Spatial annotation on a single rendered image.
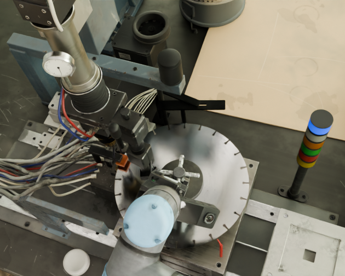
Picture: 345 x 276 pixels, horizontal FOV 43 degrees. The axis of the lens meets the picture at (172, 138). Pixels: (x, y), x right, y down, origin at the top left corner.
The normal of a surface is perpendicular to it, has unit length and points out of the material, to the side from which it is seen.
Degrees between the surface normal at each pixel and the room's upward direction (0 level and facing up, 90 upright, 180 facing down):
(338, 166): 0
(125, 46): 0
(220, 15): 89
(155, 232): 32
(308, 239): 0
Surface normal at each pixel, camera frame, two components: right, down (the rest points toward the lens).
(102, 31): 0.93, 0.27
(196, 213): 0.36, 0.28
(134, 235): -0.13, 0.04
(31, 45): -0.10, -0.48
